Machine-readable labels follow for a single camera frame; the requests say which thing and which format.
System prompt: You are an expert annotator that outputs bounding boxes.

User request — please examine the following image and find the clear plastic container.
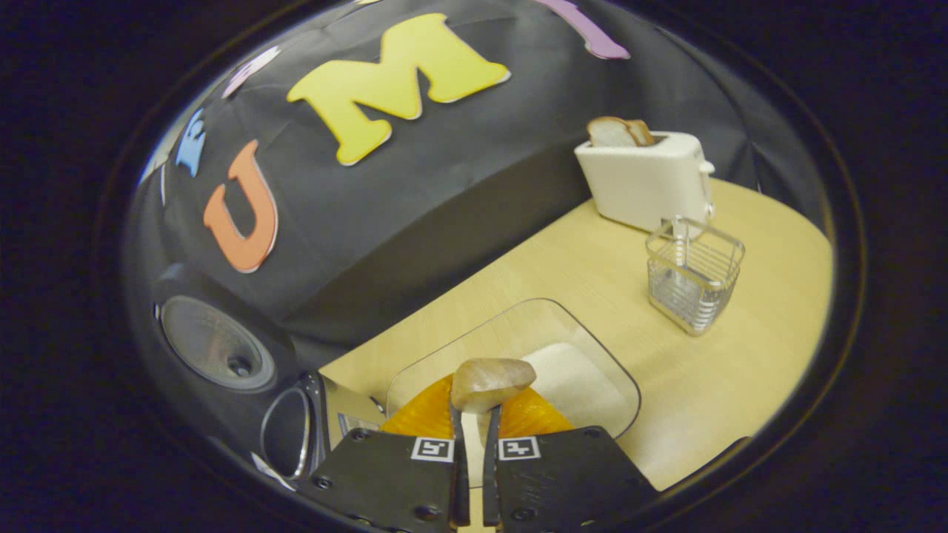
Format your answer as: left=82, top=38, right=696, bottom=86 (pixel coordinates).
left=385, top=298, right=642, bottom=489

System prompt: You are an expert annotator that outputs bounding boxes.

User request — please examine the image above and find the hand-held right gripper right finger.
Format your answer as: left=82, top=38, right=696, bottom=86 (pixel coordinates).
left=483, top=385, right=660, bottom=533

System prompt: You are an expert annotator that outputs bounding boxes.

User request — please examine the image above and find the white toaster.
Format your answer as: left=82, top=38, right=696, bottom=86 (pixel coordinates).
left=575, top=131, right=716, bottom=234

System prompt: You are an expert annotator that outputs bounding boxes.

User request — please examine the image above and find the black backdrop cloth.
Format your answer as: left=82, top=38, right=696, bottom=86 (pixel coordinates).
left=122, top=0, right=830, bottom=371

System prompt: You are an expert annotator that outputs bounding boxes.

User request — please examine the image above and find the metal wire chopstick holder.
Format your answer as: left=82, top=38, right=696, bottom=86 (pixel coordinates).
left=646, top=216, right=746, bottom=337

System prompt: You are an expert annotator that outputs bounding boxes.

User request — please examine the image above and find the wooden spoon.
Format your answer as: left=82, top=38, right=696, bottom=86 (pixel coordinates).
left=450, top=358, right=537, bottom=530

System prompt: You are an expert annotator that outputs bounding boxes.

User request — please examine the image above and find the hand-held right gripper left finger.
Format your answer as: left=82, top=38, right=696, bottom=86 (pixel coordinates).
left=296, top=374, right=473, bottom=533

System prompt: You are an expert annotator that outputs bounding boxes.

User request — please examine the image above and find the pale bread slice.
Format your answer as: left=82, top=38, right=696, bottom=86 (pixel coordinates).
left=587, top=116, right=639, bottom=147

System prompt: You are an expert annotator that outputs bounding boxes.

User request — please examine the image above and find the grey black rice cooker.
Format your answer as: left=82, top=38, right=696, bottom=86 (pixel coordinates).
left=148, top=263, right=387, bottom=489

